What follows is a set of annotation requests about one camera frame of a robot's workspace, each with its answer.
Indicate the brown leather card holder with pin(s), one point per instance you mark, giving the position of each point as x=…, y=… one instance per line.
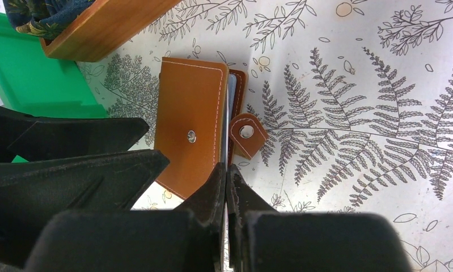
x=189, y=122

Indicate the orange wooden compartment tray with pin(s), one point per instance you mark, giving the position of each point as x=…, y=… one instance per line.
x=104, y=27

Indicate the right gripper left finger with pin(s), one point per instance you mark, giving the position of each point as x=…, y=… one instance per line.
x=186, y=238

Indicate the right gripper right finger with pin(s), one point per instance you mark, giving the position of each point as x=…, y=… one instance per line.
x=264, y=239

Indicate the credit card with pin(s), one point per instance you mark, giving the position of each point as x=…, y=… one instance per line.
x=230, y=92

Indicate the green plastic card box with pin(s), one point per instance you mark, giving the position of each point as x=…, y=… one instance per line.
x=34, y=84

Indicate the black items in tray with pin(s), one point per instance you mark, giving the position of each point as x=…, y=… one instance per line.
x=44, y=18

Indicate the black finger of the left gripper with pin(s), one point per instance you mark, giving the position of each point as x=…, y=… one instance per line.
x=49, y=165

